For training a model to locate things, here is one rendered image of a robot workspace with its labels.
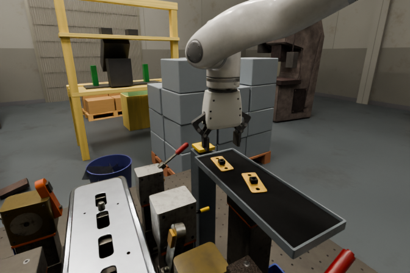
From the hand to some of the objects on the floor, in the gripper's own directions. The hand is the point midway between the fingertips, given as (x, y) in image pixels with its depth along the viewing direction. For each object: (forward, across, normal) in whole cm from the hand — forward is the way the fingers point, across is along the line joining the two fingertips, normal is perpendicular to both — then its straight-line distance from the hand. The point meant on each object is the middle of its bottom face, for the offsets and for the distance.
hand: (221, 144), depth 61 cm
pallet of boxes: (+122, +78, +206) cm, 252 cm away
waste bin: (+122, -47, +152) cm, 200 cm away
